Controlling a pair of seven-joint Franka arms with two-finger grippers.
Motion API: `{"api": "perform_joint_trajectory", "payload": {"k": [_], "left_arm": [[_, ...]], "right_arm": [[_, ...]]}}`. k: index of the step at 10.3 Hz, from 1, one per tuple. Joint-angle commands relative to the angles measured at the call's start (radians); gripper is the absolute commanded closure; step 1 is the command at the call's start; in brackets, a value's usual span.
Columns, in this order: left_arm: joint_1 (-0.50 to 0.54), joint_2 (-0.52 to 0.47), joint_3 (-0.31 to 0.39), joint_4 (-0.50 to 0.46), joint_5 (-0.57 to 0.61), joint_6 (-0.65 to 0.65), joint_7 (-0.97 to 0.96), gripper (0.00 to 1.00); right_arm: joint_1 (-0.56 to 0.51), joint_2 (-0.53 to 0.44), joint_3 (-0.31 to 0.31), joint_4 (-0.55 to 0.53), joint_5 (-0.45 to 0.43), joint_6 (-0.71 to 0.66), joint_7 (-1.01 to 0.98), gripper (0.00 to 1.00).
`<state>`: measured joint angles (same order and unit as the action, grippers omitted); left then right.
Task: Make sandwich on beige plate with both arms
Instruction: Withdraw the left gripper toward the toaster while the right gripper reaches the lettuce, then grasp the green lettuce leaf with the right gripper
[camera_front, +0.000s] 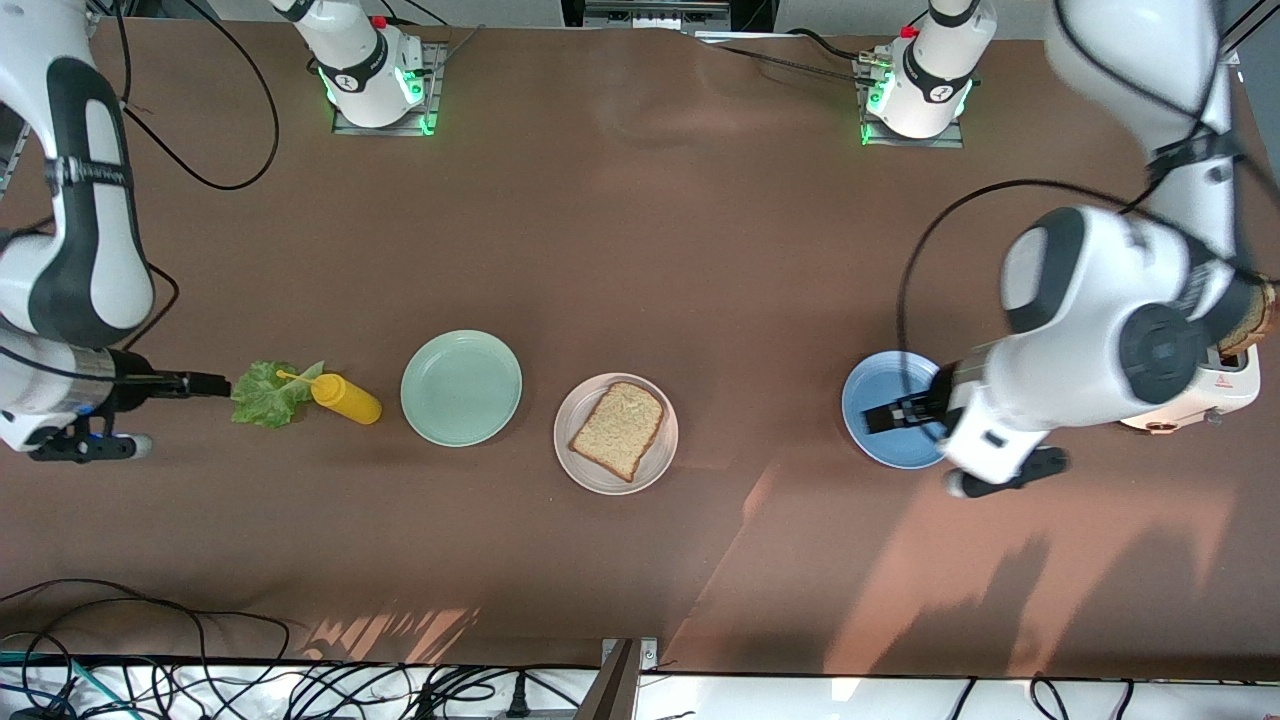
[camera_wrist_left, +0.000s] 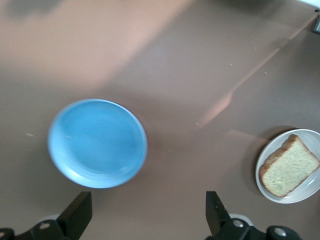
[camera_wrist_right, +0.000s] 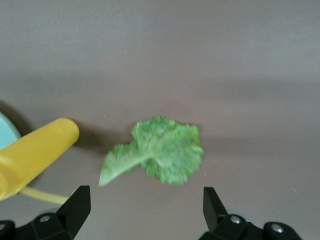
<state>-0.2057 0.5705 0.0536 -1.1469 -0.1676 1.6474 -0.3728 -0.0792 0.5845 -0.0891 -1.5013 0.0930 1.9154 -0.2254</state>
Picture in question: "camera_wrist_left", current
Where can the blue plate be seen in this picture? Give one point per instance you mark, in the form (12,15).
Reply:
(97,142)

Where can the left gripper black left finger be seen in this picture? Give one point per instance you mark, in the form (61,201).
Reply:
(72,220)

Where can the beige plate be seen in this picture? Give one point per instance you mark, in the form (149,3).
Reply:
(308,190)

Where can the metal corner bracket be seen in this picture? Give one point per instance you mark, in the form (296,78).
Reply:
(317,25)

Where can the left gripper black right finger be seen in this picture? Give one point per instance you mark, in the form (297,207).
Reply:
(217,220)

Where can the brown bread slice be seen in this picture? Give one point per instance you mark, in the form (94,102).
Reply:
(287,170)

